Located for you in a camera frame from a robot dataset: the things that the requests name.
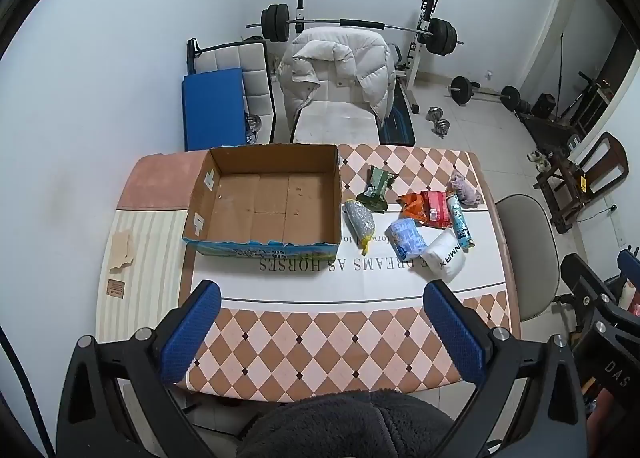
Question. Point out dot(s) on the black fleece clothing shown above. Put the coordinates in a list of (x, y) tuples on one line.
[(350, 428)]

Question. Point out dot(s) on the blue tissue packet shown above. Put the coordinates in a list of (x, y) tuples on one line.
[(406, 238)]

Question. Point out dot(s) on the white padded chair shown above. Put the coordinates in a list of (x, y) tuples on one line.
[(252, 67)]

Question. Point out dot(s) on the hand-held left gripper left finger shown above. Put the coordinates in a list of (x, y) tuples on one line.
[(190, 328)]

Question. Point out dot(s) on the black box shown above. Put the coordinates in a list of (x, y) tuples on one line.
[(544, 106)]

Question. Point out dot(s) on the orange snack packet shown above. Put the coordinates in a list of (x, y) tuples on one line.
[(412, 205)]

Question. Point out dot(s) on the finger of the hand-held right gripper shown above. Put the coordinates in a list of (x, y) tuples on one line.
[(631, 268), (587, 280)]

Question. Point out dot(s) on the black exercise machine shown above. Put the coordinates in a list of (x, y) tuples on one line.
[(587, 87)]

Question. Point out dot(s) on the green snack packet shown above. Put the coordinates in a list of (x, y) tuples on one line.
[(375, 188)]

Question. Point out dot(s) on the torn beige paper scrap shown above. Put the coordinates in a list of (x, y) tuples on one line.
[(122, 250)]

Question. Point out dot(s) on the dark low platform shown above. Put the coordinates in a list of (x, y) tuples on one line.
[(547, 132)]

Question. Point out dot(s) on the white soft packet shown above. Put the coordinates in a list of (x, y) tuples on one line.
[(445, 255)]

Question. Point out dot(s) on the pink cloth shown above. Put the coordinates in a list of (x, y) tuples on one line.
[(465, 188)]

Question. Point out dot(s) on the striped beige table mat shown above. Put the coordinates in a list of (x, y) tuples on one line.
[(145, 218)]

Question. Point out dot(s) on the light blue long packet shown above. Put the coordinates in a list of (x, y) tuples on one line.
[(460, 223)]

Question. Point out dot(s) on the blue folded mat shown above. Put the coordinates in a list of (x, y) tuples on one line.
[(212, 107)]

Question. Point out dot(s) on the cardboard box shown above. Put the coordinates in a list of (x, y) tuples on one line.
[(270, 198)]

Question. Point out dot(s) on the white shoe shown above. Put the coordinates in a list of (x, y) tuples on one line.
[(533, 156), (545, 162)]

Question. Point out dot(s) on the white puffer jacket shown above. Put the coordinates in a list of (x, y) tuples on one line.
[(360, 72)]

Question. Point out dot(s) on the brown square label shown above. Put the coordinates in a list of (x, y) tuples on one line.
[(116, 287)]

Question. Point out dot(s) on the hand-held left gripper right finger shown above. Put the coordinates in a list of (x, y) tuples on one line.
[(455, 333)]

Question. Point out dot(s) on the brown wooden chair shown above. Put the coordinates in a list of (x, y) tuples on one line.
[(607, 162)]

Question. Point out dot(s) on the silver packet with yellow end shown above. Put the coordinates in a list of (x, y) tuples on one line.
[(359, 220)]

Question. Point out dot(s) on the red snack packet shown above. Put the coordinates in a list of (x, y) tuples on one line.
[(435, 208)]

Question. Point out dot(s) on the short barbell with black plates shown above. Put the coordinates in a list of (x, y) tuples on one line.
[(460, 88)]

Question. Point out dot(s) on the beige round chair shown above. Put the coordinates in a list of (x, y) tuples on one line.
[(525, 238)]

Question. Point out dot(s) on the chrome dumbbell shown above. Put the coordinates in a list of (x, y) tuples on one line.
[(434, 113), (441, 127)]

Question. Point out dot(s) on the black padded bench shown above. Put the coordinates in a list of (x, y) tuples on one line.
[(397, 125)]

